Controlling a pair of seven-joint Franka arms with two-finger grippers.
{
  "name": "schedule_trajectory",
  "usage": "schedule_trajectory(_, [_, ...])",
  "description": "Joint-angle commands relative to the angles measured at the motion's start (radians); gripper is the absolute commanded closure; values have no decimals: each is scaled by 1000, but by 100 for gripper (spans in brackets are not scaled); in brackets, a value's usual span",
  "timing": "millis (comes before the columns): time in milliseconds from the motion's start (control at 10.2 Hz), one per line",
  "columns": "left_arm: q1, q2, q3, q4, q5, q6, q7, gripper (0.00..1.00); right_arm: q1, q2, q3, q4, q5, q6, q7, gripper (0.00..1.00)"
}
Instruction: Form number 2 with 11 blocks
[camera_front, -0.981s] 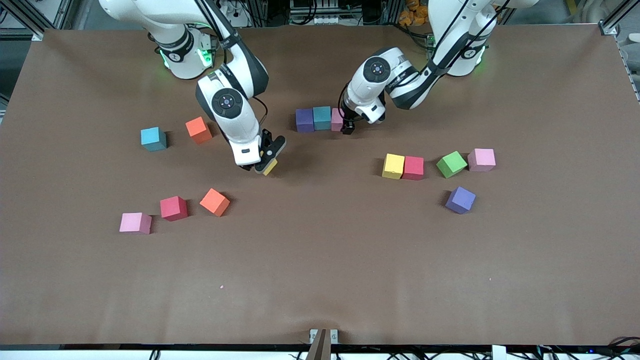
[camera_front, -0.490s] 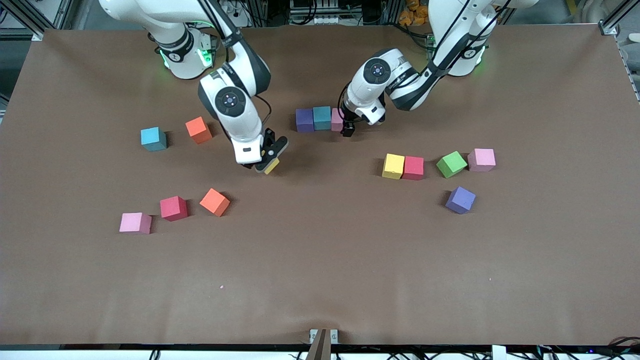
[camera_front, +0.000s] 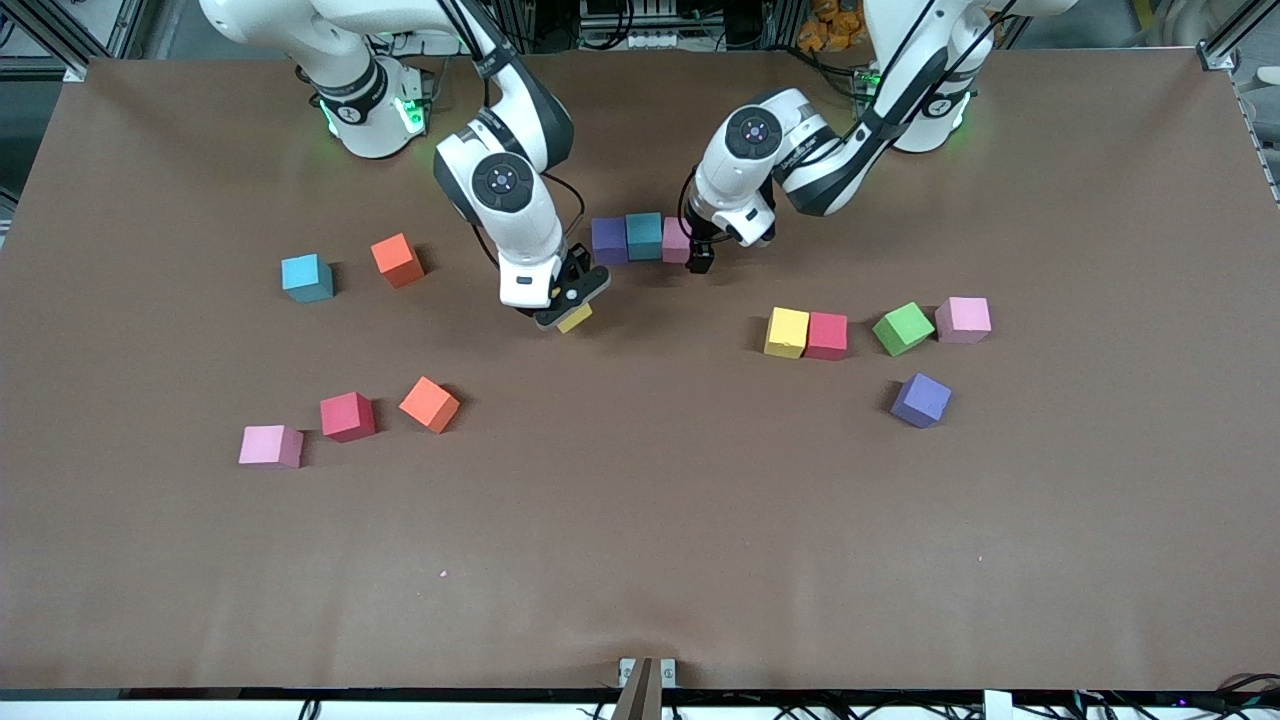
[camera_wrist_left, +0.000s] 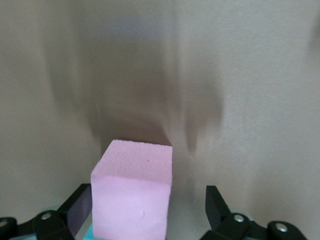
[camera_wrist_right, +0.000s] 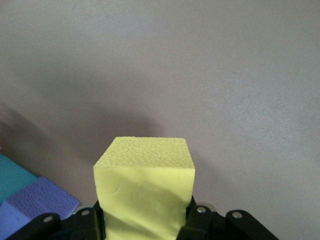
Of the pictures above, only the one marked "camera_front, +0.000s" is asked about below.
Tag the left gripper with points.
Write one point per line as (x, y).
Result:
(702, 246)

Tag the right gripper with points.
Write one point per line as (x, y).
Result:
(576, 267)

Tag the pink foam cube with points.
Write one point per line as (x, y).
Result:
(676, 240)
(963, 319)
(268, 445)

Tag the purple foam cube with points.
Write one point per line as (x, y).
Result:
(609, 240)
(920, 400)

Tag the yellow foam cube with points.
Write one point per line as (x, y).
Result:
(787, 332)
(577, 321)

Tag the cyan foam cube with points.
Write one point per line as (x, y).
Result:
(305, 275)
(644, 236)

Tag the red foam cube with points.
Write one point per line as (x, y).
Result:
(828, 336)
(347, 416)

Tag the orange foam cube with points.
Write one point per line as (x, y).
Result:
(396, 258)
(430, 404)

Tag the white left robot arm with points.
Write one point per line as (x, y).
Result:
(735, 170)

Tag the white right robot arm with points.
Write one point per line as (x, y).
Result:
(520, 220)

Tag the green foam cube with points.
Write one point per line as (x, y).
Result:
(903, 329)

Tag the pile of orange objects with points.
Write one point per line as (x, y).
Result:
(830, 25)

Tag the metal table edge bracket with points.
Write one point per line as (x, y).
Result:
(647, 680)

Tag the aluminium frame post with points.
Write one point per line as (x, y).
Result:
(1222, 45)
(72, 68)

